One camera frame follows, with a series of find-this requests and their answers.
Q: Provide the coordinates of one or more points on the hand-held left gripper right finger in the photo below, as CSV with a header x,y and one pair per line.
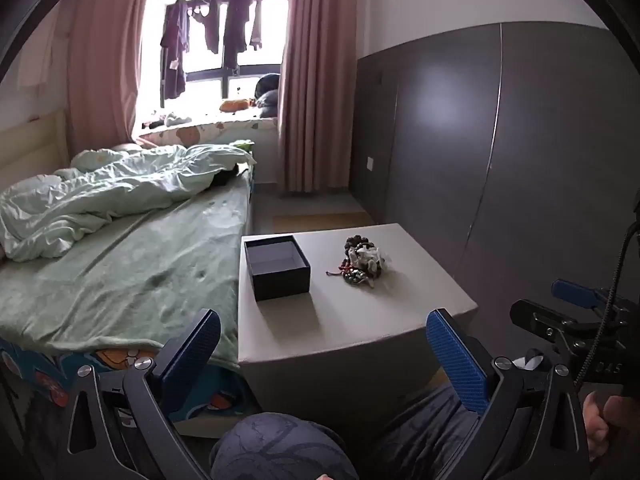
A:
x,y
455,360

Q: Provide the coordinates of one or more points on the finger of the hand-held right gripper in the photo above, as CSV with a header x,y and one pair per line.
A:
x,y
572,292
525,312

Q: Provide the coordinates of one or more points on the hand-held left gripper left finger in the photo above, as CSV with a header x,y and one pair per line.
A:
x,y
192,355

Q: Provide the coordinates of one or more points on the black jewelry box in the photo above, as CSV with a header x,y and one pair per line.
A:
x,y
280,285

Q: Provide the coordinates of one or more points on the person's right hand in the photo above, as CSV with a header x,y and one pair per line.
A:
x,y
597,422

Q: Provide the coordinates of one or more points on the person's right leg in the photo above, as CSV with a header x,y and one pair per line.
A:
x,y
425,435

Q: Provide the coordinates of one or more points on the person's leg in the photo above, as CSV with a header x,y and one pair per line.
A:
x,y
280,447
425,435

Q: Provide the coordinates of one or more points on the green bedsheet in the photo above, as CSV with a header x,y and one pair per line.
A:
x,y
150,280

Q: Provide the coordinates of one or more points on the white cube table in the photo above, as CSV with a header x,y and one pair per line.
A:
x,y
350,320

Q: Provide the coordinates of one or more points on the person's left leg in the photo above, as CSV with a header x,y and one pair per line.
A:
x,y
280,447

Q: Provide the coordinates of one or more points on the grey wardrobe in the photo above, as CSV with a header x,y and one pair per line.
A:
x,y
500,160

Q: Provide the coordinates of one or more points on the green duvet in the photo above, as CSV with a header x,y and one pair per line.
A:
x,y
110,195

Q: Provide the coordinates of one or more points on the green toy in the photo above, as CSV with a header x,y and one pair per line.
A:
x,y
245,145

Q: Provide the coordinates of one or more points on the printed window seat cushion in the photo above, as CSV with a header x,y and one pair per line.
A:
x,y
210,127

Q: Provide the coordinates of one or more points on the white clothes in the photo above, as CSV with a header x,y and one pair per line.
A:
x,y
177,119

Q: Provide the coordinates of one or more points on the orange plush toy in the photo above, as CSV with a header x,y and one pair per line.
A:
x,y
235,105

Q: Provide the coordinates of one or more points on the beige headboard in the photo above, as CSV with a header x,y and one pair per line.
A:
x,y
30,145

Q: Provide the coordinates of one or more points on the dark blue cushion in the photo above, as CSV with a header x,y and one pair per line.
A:
x,y
267,92

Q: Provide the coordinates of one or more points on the window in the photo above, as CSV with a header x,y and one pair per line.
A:
x,y
225,80

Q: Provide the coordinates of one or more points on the pink curtain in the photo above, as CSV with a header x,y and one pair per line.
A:
x,y
105,60
320,85

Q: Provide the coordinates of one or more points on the row of hanging clothes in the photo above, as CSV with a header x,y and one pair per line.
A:
x,y
235,25

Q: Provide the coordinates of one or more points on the cartoon print bed frame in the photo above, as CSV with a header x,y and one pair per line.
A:
x,y
220,400

